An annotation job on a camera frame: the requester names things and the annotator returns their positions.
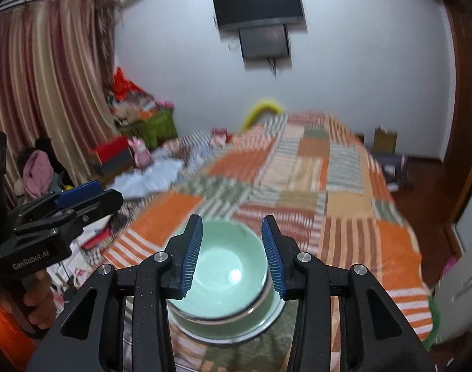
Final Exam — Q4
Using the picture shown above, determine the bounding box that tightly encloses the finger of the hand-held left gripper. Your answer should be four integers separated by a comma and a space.
15, 188, 124, 238
11, 181, 103, 222

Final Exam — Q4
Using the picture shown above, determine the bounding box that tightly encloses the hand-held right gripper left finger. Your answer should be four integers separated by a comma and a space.
24, 214, 204, 372

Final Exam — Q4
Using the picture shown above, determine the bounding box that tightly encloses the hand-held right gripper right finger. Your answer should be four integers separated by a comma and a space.
261, 215, 440, 372

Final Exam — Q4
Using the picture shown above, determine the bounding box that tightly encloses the green bowl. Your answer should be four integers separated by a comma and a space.
167, 220, 268, 311

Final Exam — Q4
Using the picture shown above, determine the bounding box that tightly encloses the green plate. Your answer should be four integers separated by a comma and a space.
170, 275, 287, 345

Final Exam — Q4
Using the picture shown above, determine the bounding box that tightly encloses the person's left forearm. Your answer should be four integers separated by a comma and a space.
0, 304, 46, 372

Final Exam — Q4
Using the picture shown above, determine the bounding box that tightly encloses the person's left hand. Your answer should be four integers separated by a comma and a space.
22, 269, 60, 328

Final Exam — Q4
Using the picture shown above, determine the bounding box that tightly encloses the pink cloth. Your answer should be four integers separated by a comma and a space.
22, 150, 54, 198

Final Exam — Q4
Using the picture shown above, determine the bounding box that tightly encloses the red and grey box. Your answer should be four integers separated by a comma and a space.
90, 135, 136, 179

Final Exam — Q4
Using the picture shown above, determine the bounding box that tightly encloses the black bag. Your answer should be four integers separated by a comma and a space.
36, 137, 66, 171

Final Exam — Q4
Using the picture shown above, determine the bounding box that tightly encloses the light blue cloth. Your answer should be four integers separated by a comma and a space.
114, 157, 186, 202

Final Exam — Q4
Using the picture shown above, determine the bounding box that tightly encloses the pink toy figure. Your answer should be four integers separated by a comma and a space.
128, 136, 151, 167

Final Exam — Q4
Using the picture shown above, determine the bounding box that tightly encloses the orange striped patchwork blanket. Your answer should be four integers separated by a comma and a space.
102, 110, 432, 372

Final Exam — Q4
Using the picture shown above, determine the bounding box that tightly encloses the green crate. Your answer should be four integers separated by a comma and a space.
117, 109, 178, 150

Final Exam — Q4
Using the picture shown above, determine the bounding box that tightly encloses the checkered patchwork quilt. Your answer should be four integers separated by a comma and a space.
154, 128, 236, 171

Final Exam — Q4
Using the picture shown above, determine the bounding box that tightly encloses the striped curtain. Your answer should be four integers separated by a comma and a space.
0, 0, 120, 202

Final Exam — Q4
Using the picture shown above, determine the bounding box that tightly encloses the red bag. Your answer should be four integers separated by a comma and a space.
111, 68, 137, 99

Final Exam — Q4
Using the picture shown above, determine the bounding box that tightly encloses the grey bag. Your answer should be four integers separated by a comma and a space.
370, 151, 409, 192

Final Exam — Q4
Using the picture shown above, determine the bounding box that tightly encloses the yellow foam tube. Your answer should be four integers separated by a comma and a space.
240, 99, 287, 132

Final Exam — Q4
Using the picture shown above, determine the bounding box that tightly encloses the brown sheer curtain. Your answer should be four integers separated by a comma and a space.
94, 0, 124, 97

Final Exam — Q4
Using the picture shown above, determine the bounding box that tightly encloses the cardboard box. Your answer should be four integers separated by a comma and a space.
373, 126, 398, 156

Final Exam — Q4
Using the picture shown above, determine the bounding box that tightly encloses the white wardrobe door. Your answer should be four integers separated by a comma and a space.
434, 201, 472, 342

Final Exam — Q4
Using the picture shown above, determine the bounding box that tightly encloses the small black monitor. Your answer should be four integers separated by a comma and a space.
238, 24, 291, 63

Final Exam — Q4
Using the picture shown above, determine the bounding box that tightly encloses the wooden door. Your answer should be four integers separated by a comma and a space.
439, 0, 472, 256

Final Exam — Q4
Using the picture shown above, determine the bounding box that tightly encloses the black wall television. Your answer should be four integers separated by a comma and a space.
211, 0, 308, 32

